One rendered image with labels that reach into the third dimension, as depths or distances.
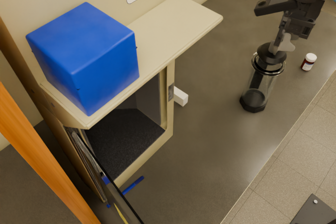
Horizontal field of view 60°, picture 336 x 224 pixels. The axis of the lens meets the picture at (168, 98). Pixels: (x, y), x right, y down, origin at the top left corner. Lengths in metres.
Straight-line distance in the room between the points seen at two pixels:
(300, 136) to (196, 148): 1.40
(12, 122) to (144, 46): 0.24
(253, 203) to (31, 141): 1.72
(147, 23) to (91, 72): 0.21
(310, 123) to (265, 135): 1.34
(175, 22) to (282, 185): 1.70
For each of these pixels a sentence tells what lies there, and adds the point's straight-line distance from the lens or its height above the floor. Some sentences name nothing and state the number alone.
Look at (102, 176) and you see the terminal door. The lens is 0.50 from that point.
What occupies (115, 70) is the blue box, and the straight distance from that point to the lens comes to 0.39.
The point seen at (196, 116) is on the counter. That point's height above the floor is 0.94.
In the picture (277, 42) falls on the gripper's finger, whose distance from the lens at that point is 0.90.
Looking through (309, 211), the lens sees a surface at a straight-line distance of 2.09.
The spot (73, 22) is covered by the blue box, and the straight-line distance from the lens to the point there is 0.41.
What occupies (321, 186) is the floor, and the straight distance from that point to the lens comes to 2.20.
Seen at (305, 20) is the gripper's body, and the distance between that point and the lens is 0.86.
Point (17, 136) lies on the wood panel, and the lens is 0.38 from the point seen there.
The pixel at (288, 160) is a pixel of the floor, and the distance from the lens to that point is 2.20.
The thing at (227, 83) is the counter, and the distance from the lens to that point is 1.20.
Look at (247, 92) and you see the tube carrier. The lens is 1.08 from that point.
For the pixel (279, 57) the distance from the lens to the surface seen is 0.96.
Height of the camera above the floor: 1.84
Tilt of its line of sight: 53 degrees down
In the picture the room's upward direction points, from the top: straight up
